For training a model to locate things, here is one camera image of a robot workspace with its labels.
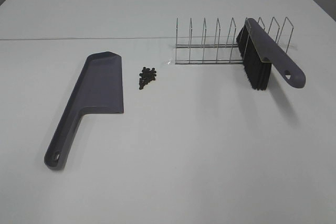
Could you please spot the pile of coffee beans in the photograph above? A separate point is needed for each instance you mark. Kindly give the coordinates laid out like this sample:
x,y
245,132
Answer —
x,y
146,76

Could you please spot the grey plastic dustpan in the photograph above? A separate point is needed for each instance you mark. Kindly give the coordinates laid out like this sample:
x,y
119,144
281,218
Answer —
x,y
98,90

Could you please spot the metal wire rack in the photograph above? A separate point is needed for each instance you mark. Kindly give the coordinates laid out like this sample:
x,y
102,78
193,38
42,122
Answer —
x,y
220,46

